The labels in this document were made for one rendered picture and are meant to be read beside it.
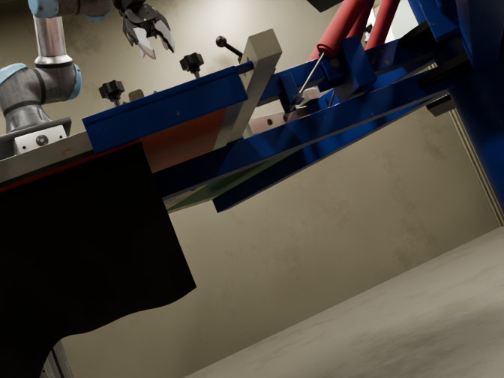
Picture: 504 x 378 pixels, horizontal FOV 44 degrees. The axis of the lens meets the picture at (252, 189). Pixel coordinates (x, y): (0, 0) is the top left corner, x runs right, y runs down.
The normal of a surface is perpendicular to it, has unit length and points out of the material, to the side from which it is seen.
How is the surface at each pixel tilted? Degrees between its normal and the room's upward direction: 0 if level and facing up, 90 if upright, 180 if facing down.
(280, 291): 90
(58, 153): 90
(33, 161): 90
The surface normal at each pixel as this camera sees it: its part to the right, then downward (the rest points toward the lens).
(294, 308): 0.32, -0.22
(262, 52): 0.13, -0.15
